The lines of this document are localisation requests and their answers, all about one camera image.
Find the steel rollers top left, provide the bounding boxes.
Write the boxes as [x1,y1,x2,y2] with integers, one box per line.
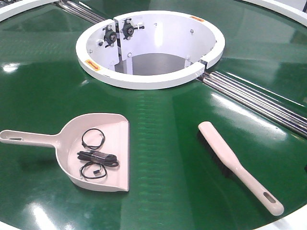
[56,0,106,24]

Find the black bearing mount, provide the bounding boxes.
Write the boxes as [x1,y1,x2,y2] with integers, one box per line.
[121,19,145,40]
[104,25,117,48]

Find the white central conveyor hub ring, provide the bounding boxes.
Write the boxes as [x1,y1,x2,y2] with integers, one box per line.
[75,10,226,90]

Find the steel rollers right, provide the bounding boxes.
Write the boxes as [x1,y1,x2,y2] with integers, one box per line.
[197,71,307,138]

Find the pink hand broom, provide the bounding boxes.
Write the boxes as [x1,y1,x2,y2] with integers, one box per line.
[198,121,284,216]

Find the orange sticker rear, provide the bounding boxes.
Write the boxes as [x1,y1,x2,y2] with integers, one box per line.
[190,15,205,22]

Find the white outer rim right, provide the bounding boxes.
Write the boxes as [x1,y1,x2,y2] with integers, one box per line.
[244,0,307,27]

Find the white rim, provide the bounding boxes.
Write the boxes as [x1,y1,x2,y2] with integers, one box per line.
[244,0,307,27]
[0,0,56,22]

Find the black cable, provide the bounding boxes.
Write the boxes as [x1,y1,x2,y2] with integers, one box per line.
[76,128,119,180]

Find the orange arrow sticker front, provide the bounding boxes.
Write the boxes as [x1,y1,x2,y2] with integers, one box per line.
[85,59,100,71]

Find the right black bearing mount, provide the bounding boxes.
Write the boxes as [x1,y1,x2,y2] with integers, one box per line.
[121,19,145,40]

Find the green conveyor belt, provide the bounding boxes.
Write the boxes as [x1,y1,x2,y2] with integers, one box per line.
[0,4,307,230]

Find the steel rollers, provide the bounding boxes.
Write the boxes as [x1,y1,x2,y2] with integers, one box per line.
[197,71,307,138]
[56,0,106,24]

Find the white outer rim left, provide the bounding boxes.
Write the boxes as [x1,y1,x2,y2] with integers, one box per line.
[0,0,56,22]

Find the pink plastic dustpan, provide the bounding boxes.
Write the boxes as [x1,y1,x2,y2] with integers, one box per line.
[0,113,130,192]

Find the left black bearing mount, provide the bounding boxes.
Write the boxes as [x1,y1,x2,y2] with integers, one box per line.
[104,25,117,48]

